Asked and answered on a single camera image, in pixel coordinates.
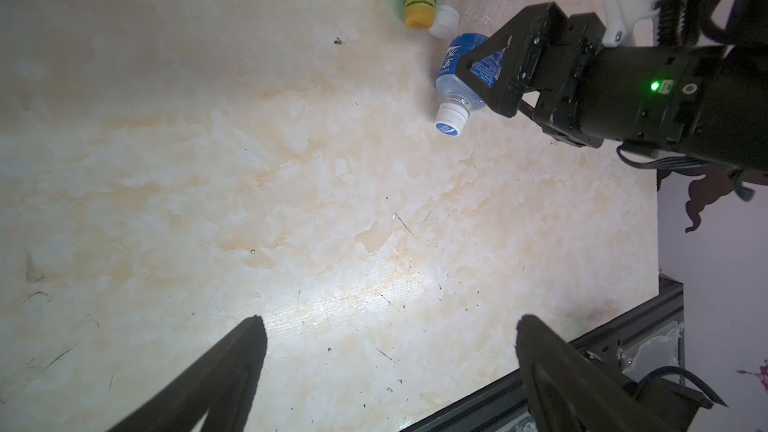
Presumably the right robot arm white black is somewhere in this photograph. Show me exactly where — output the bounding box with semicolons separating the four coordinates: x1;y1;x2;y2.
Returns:
457;0;767;186

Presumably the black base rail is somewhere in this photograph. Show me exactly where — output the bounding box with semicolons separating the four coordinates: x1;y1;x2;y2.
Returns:
410;276;692;431

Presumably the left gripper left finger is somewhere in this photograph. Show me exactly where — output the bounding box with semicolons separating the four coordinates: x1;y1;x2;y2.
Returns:
112;316;268;431

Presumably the Pocari blue label bottle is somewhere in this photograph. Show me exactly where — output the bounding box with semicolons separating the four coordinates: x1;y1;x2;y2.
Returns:
435;33;488;137

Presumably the black corrugated cable conduit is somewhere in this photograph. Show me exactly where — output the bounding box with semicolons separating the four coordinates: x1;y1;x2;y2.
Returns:
656;0;700;49

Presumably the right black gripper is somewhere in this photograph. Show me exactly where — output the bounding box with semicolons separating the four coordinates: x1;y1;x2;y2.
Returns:
456;2;738;153

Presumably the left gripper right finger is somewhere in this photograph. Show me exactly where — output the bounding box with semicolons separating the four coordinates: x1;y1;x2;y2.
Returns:
516;315;670;431

